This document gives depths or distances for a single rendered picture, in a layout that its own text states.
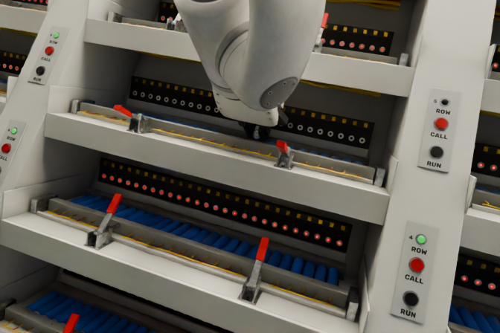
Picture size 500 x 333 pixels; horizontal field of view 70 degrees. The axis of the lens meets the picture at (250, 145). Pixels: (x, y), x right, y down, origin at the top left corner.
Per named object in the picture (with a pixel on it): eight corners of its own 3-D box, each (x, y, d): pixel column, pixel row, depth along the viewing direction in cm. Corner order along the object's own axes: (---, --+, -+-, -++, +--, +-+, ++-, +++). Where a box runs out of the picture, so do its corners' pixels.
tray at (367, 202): (382, 226, 50) (399, 161, 49) (43, 136, 66) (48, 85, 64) (374, 195, 70) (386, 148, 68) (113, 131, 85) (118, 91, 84)
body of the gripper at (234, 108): (282, 56, 49) (288, 99, 59) (215, 46, 52) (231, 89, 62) (265, 101, 46) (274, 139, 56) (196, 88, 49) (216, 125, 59)
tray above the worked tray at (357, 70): (408, 97, 54) (431, 4, 52) (82, 41, 70) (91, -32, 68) (393, 102, 74) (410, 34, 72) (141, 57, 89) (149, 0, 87)
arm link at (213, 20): (283, 70, 46) (245, 28, 50) (272, -16, 34) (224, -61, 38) (228, 105, 45) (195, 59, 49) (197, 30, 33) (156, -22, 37)
